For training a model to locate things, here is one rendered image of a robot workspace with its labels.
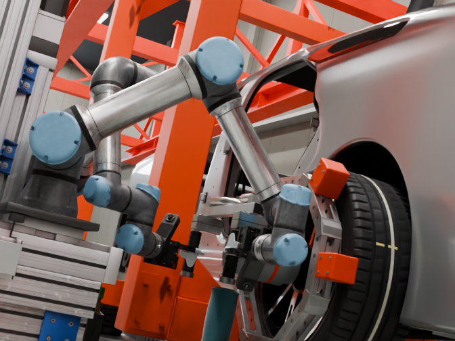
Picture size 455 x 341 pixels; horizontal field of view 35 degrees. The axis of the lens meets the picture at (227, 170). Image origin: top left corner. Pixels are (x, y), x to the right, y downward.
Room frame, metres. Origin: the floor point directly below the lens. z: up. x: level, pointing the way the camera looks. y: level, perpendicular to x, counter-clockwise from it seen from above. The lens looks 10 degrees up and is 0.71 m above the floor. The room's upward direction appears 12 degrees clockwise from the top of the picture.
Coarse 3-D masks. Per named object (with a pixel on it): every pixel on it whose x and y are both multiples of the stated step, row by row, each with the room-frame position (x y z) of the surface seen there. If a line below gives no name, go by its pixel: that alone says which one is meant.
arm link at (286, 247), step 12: (276, 228) 1.71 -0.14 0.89; (264, 240) 1.76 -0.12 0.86; (276, 240) 1.70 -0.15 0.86; (288, 240) 1.67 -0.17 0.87; (300, 240) 1.68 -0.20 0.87; (264, 252) 1.75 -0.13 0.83; (276, 252) 1.69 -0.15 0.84; (288, 252) 1.68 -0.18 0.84; (300, 252) 1.69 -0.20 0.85; (276, 264) 1.74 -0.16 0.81; (288, 264) 1.69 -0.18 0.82
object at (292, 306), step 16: (336, 208) 2.11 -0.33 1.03; (304, 272) 2.35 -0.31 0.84; (272, 288) 2.49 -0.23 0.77; (288, 288) 2.34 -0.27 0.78; (304, 288) 2.25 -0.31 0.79; (272, 304) 2.47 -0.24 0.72; (288, 304) 2.50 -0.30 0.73; (272, 320) 2.42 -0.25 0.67; (320, 320) 2.08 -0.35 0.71; (272, 336) 2.34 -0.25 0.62
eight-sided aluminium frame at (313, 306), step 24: (312, 192) 2.08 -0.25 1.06; (312, 216) 2.06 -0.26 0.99; (336, 216) 2.04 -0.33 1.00; (336, 240) 2.00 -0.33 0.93; (312, 264) 2.01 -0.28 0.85; (312, 288) 1.99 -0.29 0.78; (240, 312) 2.39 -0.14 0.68; (312, 312) 2.01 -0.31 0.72; (240, 336) 2.35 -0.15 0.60; (264, 336) 2.32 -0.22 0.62; (288, 336) 2.08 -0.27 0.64
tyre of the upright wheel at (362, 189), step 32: (352, 192) 2.06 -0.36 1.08; (384, 192) 2.15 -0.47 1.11; (352, 224) 2.01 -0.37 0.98; (384, 224) 2.04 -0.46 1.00; (352, 256) 1.98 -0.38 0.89; (384, 256) 2.00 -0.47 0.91; (256, 288) 2.52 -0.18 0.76; (352, 288) 1.97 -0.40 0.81; (384, 288) 2.00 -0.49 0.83; (352, 320) 2.00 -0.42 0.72; (384, 320) 2.03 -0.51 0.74
